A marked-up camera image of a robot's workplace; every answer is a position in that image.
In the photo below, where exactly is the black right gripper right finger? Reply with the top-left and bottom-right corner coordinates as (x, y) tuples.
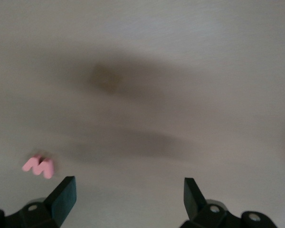
(180, 177), (243, 228)

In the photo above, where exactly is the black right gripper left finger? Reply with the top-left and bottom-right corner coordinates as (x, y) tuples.
(4, 176), (77, 228)

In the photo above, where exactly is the pink foam letter w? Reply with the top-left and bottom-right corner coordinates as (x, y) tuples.
(21, 154), (55, 179)

